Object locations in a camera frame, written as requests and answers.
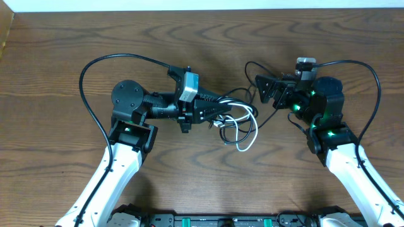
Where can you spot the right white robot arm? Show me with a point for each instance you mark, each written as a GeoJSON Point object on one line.
{"type": "Point", "coordinates": [319, 102]}

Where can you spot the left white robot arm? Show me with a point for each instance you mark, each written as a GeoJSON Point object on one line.
{"type": "Point", "coordinates": [131, 139]}

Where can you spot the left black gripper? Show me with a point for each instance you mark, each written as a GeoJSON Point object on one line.
{"type": "Point", "coordinates": [186, 113]}

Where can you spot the cardboard side panel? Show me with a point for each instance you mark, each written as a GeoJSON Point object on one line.
{"type": "Point", "coordinates": [6, 20]}

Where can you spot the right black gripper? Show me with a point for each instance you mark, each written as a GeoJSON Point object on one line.
{"type": "Point", "coordinates": [285, 87]}

